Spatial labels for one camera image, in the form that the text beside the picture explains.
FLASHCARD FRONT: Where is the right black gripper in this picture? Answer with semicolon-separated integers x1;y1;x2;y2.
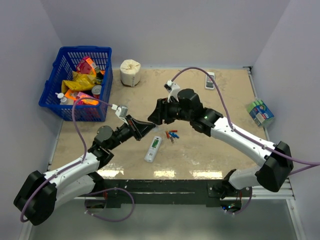
148;96;193;126

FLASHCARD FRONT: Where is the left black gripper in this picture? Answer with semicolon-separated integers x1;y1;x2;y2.
107;114;155;151

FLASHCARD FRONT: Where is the green battery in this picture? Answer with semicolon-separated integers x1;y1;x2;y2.
152;139;159;148

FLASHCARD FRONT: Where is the long white remote control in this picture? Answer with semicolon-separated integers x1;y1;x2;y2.
144;136;163;163

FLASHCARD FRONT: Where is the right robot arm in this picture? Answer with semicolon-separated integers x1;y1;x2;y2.
148;88;294;197

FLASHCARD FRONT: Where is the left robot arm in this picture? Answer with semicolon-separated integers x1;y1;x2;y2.
13;115;156;226

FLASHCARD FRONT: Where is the small white remote control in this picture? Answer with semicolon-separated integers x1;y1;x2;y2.
204;72;215;90

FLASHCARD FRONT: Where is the wrapped toilet paper roll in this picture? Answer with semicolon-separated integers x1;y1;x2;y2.
120;59;141;87

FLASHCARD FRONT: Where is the red tin can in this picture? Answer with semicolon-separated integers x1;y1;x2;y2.
91;85;102;99

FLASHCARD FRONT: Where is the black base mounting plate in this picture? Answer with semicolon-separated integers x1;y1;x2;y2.
86;179;250;208

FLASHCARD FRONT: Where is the orange pink snack pack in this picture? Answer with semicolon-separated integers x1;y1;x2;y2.
64;89;99;106

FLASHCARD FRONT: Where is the yellow snack bag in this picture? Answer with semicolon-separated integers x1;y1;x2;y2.
61;71;97;94

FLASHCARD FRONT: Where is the white small bottle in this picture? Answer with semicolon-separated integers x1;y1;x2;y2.
55;92;68;105

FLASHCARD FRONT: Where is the pink snack box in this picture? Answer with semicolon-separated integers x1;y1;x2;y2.
76;56;98;76

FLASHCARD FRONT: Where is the blue plastic basket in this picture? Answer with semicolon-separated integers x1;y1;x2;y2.
38;46;113;122

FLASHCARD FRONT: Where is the green blue sponge pack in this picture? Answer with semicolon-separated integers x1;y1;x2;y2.
246;98;275;128

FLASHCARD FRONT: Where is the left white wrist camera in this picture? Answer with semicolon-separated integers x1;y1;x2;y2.
111;104;128;118

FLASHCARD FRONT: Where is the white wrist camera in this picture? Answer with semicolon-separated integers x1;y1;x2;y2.
164;80;181;103
111;104;128;118

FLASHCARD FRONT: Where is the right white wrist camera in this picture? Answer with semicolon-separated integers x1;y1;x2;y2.
164;80;181;103

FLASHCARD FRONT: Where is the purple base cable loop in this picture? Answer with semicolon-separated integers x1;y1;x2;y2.
84;187;136;222

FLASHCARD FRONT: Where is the aluminium frame rail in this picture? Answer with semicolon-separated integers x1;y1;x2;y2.
251;179;307;240

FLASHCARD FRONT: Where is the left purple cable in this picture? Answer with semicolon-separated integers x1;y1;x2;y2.
19;97;115;223

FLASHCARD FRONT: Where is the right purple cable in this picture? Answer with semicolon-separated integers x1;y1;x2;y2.
171;67;320;176

